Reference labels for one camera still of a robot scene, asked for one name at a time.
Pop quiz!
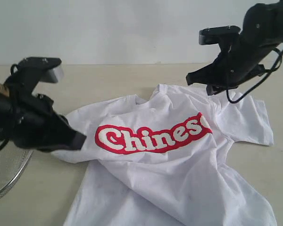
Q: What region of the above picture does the round wire mesh basket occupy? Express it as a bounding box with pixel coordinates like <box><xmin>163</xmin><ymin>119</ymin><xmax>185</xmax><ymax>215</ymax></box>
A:
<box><xmin>0</xmin><ymin>142</ymin><xmax>33</xmax><ymax>199</ymax></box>

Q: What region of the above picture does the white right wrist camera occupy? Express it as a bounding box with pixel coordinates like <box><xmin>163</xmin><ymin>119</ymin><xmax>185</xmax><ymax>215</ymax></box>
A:
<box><xmin>199</xmin><ymin>25</ymin><xmax>241</xmax><ymax>52</ymax></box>

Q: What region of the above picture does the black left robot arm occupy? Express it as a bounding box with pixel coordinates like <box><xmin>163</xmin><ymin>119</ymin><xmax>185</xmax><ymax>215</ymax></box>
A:
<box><xmin>0</xmin><ymin>84</ymin><xmax>86</xmax><ymax>153</ymax></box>

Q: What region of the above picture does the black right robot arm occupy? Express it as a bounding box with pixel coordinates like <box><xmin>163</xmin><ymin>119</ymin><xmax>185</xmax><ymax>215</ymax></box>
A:
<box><xmin>186</xmin><ymin>0</ymin><xmax>283</xmax><ymax>96</ymax></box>

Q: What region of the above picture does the white t-shirt with red logo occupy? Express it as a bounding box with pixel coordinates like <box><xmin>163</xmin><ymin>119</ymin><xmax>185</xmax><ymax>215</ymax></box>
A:
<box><xmin>54</xmin><ymin>84</ymin><xmax>277</xmax><ymax>226</ymax></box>

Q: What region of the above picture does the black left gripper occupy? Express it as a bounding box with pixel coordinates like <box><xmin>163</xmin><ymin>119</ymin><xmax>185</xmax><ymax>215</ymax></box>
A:
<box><xmin>4</xmin><ymin>93</ymin><xmax>87</xmax><ymax>152</ymax></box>

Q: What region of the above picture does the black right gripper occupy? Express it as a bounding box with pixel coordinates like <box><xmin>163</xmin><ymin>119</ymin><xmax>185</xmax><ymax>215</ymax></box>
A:
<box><xmin>186</xmin><ymin>46</ymin><xmax>266</xmax><ymax>96</ymax></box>

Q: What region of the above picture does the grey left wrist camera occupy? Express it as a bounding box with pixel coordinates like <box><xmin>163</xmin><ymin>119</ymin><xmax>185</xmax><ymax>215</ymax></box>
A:
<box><xmin>11</xmin><ymin>56</ymin><xmax>64</xmax><ymax>93</ymax></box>

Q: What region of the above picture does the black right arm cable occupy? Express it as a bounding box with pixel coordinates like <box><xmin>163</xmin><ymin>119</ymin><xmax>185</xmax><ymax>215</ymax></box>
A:
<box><xmin>225</xmin><ymin>41</ymin><xmax>283</xmax><ymax>104</ymax></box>

